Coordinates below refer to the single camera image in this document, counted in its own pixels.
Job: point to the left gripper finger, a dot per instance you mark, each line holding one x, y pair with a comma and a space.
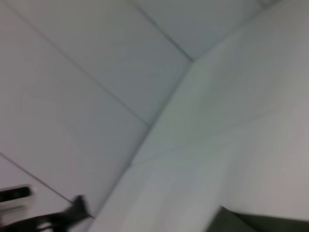
80, 207

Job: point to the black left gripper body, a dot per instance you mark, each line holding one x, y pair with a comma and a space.
36, 222

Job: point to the dark green printed t-shirt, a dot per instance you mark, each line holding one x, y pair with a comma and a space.
260, 221

